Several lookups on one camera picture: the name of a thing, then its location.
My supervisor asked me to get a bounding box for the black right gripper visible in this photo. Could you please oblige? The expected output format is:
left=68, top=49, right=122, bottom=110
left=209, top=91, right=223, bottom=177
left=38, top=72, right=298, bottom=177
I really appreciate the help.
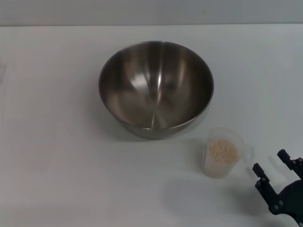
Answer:
left=251, top=148, right=303, bottom=226

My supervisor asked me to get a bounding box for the stainless steel mixing bowl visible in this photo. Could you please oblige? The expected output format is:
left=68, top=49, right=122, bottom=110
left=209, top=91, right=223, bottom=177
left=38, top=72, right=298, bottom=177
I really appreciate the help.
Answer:
left=98, top=40, right=215, bottom=140

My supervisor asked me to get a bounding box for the clear plastic measuring cup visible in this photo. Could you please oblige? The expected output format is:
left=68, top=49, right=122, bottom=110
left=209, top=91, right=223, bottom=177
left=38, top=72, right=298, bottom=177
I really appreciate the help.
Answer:
left=203, top=127, right=255, bottom=179

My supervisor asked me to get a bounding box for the uncooked white rice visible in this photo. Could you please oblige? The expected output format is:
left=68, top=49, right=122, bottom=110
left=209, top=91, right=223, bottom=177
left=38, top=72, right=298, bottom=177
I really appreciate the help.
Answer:
left=205, top=139, right=238, bottom=178

